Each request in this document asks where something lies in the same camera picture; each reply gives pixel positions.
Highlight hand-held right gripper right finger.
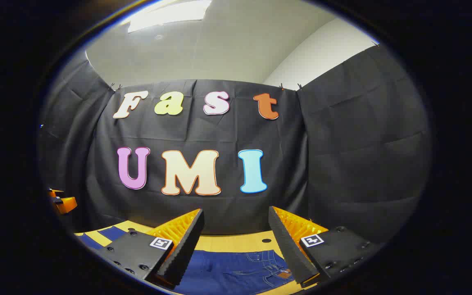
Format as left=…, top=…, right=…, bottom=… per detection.
left=268, top=206, right=385, bottom=287

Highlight black backdrop cloth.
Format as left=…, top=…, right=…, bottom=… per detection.
left=37, top=43, right=432, bottom=246

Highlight blue denim jeans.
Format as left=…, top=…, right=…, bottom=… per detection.
left=75, top=225, right=298, bottom=295

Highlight ceiling light panel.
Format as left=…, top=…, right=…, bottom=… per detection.
left=127, top=0, right=213, bottom=33

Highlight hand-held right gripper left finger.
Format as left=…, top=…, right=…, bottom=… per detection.
left=97, top=208, right=204, bottom=289

